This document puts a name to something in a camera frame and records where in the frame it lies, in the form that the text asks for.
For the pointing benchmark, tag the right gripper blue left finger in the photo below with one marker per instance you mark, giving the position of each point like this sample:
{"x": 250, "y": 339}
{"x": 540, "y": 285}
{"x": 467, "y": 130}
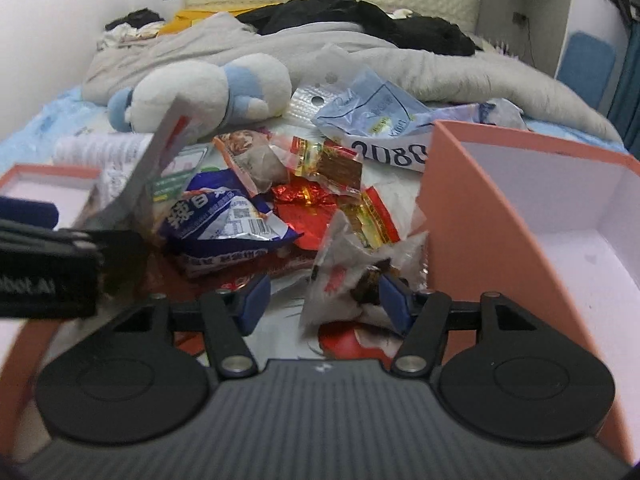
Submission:
{"x": 239, "y": 311}

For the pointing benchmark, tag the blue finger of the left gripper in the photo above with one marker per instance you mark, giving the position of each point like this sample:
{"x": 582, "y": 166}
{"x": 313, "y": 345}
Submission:
{"x": 32, "y": 212}

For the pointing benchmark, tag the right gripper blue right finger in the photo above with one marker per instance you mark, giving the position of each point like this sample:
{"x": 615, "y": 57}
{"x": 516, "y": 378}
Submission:
{"x": 406, "y": 308}

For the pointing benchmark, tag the white snack packet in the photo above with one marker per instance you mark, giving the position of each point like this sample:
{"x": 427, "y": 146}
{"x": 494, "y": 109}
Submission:
{"x": 343, "y": 285}

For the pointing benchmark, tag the blue snack bag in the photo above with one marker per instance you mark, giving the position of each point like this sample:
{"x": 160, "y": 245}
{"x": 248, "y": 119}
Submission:
{"x": 216, "y": 224}

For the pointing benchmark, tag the shiny red foil packet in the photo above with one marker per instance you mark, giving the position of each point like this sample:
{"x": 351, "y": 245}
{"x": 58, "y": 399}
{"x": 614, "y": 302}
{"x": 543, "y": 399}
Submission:
{"x": 305, "y": 207}

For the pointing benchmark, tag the green pickle snack packet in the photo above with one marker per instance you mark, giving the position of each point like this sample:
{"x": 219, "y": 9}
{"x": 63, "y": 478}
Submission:
{"x": 132, "y": 209}

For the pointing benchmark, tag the floral plastic tablecloth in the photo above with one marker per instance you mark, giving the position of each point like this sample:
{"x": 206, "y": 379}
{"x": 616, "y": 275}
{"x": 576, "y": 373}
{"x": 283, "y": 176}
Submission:
{"x": 289, "y": 267}

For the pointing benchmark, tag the pink box lid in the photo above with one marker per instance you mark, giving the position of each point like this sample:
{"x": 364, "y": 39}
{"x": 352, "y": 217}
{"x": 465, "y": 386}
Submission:
{"x": 25, "y": 341}

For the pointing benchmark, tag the red flat snack packet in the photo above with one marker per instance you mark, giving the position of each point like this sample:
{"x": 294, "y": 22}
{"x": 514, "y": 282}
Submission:
{"x": 370, "y": 218}

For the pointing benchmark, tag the brown meat snack packet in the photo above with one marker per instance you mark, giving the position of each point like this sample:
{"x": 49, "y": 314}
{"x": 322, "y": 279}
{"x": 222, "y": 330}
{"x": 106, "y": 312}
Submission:
{"x": 249, "y": 155}

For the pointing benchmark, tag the red yellow snack packet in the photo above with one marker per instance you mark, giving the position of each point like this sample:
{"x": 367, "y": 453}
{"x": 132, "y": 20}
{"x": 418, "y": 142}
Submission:
{"x": 336, "y": 168}

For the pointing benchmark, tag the white 2088 label bag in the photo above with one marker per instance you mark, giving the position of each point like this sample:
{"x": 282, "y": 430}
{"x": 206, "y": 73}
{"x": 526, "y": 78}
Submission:
{"x": 404, "y": 152}

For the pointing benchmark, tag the pink cardboard box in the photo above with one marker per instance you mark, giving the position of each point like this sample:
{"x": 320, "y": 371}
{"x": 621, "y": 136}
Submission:
{"x": 552, "y": 224}

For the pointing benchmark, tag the light blue plastic bag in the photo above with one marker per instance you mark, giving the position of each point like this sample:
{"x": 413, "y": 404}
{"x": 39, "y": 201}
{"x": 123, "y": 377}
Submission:
{"x": 375, "y": 108}

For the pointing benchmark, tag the bedside clothes heap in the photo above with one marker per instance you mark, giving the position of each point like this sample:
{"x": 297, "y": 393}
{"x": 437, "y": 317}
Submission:
{"x": 139, "y": 25}

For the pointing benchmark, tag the white blue plush toy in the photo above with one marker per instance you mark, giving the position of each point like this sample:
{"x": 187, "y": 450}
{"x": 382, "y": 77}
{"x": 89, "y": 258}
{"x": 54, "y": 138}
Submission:
{"x": 251, "y": 88}

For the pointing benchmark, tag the grey quilt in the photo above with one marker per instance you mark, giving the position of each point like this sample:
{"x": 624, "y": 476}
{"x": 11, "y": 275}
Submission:
{"x": 429, "y": 77}

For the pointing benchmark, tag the yellow pillow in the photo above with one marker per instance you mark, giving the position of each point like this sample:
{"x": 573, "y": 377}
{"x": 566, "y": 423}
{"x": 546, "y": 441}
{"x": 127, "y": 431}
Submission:
{"x": 187, "y": 17}

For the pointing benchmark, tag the blue chair back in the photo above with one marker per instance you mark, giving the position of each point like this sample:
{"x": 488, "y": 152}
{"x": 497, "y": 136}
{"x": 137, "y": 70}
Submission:
{"x": 586, "y": 67}

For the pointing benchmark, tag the black clothes pile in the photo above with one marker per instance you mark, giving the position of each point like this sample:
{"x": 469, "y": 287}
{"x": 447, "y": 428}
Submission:
{"x": 416, "y": 32}

